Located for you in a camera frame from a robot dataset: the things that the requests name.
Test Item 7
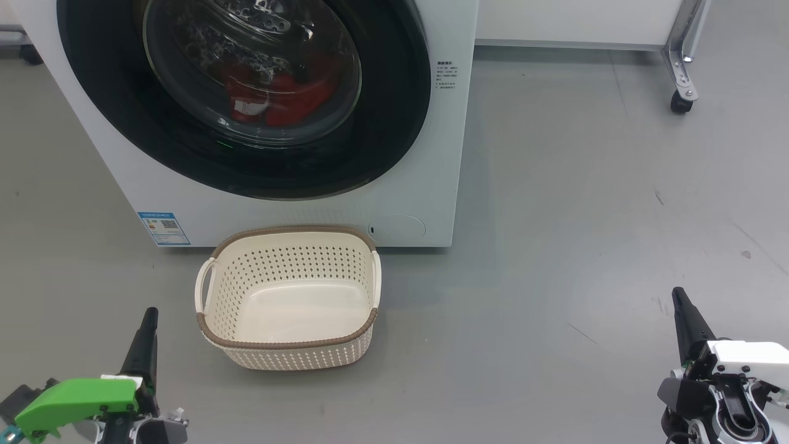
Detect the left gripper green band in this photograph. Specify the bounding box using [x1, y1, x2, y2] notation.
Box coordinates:
[0, 307, 189, 444]

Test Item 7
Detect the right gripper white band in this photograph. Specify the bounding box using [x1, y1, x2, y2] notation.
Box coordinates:
[657, 287, 789, 444]

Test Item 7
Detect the dark round washer door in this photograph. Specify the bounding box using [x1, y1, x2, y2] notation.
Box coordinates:
[57, 0, 432, 201]

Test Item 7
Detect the red and white garment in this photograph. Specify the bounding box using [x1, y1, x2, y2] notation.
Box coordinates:
[223, 59, 340, 128]

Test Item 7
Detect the cream perforated laundry basket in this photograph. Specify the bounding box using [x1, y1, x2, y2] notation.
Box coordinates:
[195, 225, 383, 371]

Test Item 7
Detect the white front-load washing machine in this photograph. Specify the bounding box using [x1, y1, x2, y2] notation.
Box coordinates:
[9, 0, 480, 249]

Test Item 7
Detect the blue energy label sticker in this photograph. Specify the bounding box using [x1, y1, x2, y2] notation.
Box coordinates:
[137, 212, 191, 247]

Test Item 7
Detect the white partition with caster stand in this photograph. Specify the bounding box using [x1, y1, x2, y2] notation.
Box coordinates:
[475, 0, 713, 115]
[0, 25, 45, 66]

